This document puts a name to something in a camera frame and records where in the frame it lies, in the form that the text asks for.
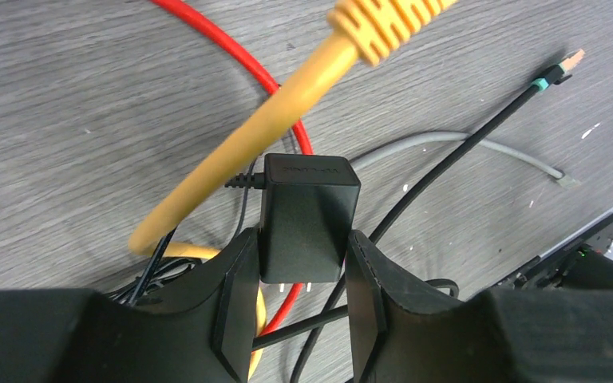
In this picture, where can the black power adapter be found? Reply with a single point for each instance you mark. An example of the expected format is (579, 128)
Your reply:
(308, 205)

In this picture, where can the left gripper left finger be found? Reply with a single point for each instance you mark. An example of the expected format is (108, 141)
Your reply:
(198, 328)

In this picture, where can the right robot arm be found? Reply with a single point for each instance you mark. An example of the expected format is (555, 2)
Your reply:
(580, 264)

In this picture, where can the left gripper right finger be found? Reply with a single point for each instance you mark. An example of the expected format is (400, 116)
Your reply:
(404, 330)

